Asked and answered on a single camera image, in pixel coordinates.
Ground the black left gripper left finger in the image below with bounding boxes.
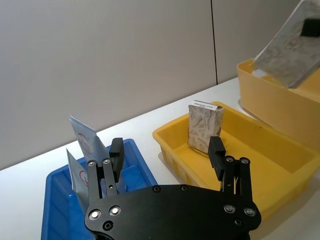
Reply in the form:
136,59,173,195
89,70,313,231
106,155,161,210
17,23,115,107
86,137,125,204

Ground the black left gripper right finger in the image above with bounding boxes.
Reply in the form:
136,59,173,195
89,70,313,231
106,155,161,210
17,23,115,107
207,135,255,204

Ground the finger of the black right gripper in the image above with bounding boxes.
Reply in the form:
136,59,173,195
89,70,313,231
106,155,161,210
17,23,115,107
300,17,320,38

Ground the grey patterned packet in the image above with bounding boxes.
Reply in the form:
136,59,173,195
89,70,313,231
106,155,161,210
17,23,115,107
186,99,225,156
254,0,320,89

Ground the shallow yellow plastic tray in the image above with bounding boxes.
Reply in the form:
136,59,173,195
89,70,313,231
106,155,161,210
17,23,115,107
152,101,316,221

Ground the white pouch with red circle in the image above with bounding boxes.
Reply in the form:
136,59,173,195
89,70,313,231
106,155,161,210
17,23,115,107
68,115,111,165
65,148,91,214

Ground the deep yellow plastic bin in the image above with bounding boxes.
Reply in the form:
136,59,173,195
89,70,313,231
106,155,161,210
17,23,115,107
236,58,320,137

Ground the blue plastic tray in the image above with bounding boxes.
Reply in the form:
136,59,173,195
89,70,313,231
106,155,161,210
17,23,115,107
41,138,159,240

